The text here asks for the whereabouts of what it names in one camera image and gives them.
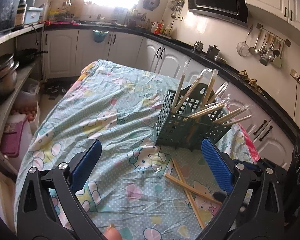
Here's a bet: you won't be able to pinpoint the small metal pot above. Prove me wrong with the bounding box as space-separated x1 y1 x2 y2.
206 44 221 58

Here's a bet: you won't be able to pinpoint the hanging wire strainer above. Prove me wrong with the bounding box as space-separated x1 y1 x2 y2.
236 26 253 56

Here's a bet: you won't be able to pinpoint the green plastic utensil holder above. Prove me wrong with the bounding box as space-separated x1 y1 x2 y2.
154 82 232 152

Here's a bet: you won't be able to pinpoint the black kitchen countertop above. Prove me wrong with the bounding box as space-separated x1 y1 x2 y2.
43 22 300 141

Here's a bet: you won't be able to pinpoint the group of sauce bottles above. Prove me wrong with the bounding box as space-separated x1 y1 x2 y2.
149 19 173 36

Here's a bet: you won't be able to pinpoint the blue storage box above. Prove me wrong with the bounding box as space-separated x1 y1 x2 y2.
23 7 43 25

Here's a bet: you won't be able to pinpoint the chopstick pair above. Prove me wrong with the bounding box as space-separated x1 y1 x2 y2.
164 173 224 205
171 158 207 230

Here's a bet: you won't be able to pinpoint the black frying pan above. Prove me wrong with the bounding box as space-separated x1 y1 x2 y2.
13 48 48 66

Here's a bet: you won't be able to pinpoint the person's left hand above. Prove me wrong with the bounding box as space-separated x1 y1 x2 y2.
103 223 122 240

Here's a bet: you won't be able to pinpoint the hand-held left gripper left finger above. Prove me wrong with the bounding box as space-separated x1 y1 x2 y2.
14 139 108 240

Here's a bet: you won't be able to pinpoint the stainless steel pot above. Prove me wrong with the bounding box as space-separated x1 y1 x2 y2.
0 53 20 96

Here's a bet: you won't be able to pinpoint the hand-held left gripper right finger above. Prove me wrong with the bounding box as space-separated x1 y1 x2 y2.
197 137 285 240

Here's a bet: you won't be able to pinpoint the white power cable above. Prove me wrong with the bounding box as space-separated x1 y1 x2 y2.
293 76 300 131

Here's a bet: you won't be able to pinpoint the black range hood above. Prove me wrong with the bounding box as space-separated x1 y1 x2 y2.
182 0 249 28

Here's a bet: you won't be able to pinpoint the green hanging bag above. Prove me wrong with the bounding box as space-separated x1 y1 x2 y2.
92 29 108 43

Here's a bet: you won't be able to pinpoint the red fleece blanket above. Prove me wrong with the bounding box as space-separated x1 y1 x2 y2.
239 124 260 163

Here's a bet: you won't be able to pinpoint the stone kitchen shelf unit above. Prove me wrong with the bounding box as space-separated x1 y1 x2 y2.
0 24 45 176

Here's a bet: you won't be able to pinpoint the ginger roots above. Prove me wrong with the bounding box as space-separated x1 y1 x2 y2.
237 69 263 93

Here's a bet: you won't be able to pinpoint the row of hanging kitchen utensils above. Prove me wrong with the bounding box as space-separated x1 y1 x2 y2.
248 29 285 68

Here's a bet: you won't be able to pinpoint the dark slippers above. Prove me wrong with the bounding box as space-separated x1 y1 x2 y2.
43 84 68 97

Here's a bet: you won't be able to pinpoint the round wall vent fan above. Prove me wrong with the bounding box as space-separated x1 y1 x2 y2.
143 0 161 10

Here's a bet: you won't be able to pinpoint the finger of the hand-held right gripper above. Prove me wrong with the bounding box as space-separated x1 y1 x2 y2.
234 159 265 172
213 191 227 202

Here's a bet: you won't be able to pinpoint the bunch of bamboo chopsticks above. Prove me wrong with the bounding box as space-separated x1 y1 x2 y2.
170 60 253 143

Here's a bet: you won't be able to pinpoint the white base cabinets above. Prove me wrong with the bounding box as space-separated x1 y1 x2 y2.
41 27 300 171

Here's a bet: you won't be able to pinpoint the cartoon cat printed tablecloth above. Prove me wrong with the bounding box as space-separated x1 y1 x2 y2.
15 59 259 240

